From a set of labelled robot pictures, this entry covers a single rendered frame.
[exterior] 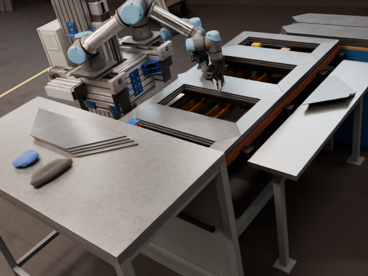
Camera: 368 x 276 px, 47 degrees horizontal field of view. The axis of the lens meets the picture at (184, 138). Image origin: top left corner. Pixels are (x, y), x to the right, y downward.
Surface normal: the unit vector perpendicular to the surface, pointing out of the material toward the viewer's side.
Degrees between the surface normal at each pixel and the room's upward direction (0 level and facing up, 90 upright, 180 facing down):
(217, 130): 0
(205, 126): 0
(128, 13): 87
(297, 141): 0
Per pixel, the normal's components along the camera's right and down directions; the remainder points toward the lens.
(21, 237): -0.18, -0.82
